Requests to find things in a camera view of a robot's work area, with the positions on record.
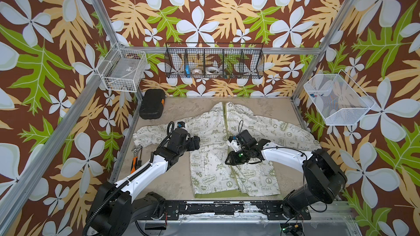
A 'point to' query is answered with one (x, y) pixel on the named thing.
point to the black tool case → (152, 104)
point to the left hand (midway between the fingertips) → (194, 137)
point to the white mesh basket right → (340, 101)
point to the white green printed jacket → (213, 176)
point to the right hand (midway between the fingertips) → (225, 161)
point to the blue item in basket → (187, 71)
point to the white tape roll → (213, 70)
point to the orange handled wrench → (134, 160)
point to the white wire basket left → (123, 69)
